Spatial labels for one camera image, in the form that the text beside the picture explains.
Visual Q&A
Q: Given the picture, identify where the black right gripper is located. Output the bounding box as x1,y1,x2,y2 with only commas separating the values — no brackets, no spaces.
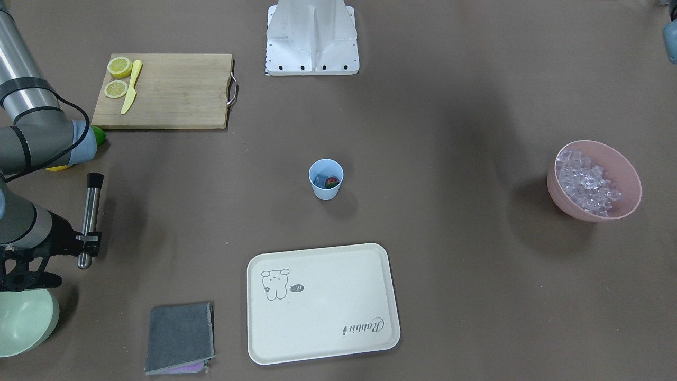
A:
46,214,102,260

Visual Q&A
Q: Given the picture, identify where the steel muddler black tip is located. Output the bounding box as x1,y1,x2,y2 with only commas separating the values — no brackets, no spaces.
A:
77,172,105,270

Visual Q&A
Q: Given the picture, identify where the red strawberry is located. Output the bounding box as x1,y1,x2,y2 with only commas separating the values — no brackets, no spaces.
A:
324,177,340,189

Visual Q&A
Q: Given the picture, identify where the clear ice cubes pile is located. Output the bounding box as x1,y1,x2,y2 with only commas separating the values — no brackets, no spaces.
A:
555,149,623,217

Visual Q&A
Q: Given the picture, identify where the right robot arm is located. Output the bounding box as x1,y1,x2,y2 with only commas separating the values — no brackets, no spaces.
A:
1,4,98,249

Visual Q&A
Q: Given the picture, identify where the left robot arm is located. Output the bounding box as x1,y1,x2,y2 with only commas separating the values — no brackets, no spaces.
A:
662,19,677,65

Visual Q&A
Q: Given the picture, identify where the light blue plastic cup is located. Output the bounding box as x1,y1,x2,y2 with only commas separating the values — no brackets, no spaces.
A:
308,158,345,201

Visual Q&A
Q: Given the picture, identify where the mint green bowl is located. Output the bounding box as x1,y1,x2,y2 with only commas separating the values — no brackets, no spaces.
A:
1,289,60,358

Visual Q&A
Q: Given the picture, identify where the green lime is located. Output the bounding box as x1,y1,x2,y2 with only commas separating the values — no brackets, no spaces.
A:
91,125,106,147

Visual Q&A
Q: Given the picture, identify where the grey folded cloth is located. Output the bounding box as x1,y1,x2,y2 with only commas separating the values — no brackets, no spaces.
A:
144,302,215,376

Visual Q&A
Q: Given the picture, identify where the yellow plastic knife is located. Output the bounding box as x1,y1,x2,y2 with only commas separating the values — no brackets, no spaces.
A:
120,60,143,115

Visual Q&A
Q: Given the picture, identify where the lower lemon half slice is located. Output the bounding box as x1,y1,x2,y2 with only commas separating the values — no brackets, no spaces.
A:
103,80,129,99

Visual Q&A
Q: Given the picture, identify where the lemon half slice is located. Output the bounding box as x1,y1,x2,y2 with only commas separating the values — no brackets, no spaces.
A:
103,80,129,99
107,56,133,79

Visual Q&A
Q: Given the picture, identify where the wooden cutting board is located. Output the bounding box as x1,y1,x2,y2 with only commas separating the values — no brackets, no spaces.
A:
92,53,237,130

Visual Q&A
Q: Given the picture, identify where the upper lemon half slice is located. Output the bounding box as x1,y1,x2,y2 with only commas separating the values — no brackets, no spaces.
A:
107,56,133,79

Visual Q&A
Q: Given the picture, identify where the cream rabbit tray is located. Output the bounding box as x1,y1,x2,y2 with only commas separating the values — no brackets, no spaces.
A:
246,243,401,366

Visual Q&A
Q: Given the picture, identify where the pink bowl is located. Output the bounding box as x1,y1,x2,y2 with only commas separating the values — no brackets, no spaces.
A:
546,140,643,222

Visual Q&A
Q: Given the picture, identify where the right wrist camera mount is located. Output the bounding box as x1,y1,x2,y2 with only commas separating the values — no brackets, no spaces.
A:
1,248,62,292

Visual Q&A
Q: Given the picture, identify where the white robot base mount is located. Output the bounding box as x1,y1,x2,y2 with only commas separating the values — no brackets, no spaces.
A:
264,1,360,76

